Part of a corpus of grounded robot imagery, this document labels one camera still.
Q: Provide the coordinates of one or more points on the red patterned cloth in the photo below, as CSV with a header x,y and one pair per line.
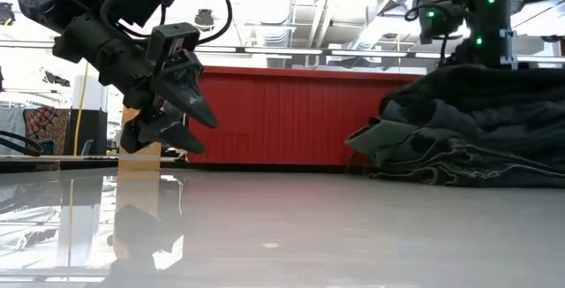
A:
x,y
46,124

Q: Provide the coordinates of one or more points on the orange spray bottle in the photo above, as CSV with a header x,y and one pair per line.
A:
x,y
139,162

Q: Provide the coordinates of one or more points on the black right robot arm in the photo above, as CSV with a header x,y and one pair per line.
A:
x,y
487,27

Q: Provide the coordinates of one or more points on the ribbed silver air duct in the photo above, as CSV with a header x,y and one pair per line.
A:
x,y
271,9

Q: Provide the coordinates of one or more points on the red plastic laundry bin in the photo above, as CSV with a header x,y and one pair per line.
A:
x,y
287,115

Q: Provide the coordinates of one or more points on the black long-sleeved shirt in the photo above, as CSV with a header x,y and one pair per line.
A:
x,y
485,85

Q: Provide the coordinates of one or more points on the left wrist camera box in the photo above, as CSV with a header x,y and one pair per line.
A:
x,y
172,38

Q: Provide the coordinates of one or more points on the green shirt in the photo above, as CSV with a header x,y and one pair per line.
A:
x,y
388,138

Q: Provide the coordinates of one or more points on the black box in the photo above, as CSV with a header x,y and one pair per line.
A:
x,y
95,131

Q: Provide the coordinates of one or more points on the grey hanging cloth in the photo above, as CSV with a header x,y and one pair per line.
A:
x,y
11,122

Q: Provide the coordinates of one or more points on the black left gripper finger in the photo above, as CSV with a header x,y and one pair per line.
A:
x,y
159,131
185,85

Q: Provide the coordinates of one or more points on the dark denim jeans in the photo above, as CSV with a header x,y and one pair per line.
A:
x,y
485,169

